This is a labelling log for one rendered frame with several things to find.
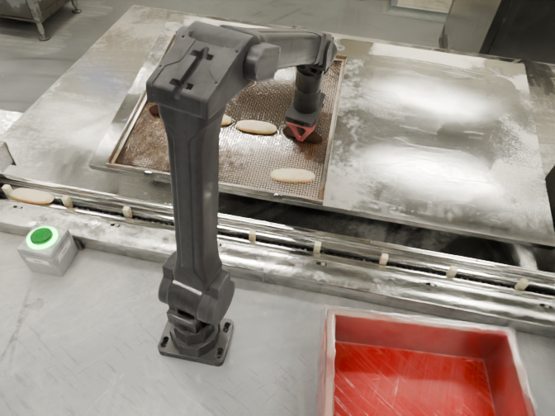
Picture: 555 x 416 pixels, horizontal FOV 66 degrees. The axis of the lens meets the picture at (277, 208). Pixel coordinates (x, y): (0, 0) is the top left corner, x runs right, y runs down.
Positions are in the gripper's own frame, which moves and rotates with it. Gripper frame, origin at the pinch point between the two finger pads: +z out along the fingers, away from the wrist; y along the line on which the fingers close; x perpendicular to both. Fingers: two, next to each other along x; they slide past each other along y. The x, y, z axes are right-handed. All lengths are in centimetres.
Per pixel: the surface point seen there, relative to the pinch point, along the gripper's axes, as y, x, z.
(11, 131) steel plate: -19, 75, 10
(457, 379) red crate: -44, -44, 2
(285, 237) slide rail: -27.0, -5.3, 3.6
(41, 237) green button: -48, 37, -4
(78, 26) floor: 156, 223, 127
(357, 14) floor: 278, 31, 142
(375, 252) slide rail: -23.6, -24.5, 3.5
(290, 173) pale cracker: -12.9, -1.3, 0.1
